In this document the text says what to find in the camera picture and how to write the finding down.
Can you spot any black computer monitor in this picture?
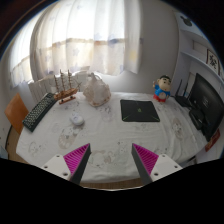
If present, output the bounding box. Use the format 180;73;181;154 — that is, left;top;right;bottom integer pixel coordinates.
188;74;224;141

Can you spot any white patterned tablecloth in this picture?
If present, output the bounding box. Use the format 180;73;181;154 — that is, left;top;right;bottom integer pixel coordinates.
16;93;207;183

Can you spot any white wall shelf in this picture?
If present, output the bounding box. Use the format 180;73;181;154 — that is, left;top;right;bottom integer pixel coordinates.
173;12;224;86

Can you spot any orange wooden chair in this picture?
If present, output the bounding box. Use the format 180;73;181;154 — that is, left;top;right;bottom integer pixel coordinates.
3;92;30;136

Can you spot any black keyboard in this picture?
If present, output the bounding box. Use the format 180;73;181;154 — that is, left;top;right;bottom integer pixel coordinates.
22;93;56;132

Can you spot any sheer white curtain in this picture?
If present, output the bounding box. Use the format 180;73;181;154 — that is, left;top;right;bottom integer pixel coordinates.
9;0;143;88

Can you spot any cartoon boy figurine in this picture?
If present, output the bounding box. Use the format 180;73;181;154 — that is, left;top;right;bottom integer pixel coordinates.
153;75;171;102

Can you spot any black mouse pad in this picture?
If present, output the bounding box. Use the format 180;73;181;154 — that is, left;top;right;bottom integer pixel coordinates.
120;99;160;122

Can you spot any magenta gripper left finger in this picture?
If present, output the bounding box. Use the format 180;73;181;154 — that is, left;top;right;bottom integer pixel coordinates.
42;144;91;185

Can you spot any framed calligraphy picture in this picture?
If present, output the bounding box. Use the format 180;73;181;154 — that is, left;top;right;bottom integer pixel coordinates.
206;49;219;74

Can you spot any black wifi router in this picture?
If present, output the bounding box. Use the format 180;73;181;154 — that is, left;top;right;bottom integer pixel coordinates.
174;84;191;107

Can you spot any large white conch shell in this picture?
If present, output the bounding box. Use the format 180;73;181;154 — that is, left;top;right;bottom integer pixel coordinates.
83;73;111;107

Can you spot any red box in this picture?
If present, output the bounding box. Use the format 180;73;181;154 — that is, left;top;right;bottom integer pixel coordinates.
205;129;220;152

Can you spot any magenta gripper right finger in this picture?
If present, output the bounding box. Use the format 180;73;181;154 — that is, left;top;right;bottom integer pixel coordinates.
131;144;182;185

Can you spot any wooden model sailing ship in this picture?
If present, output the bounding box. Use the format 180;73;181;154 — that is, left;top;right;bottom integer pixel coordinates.
54;71;81;105

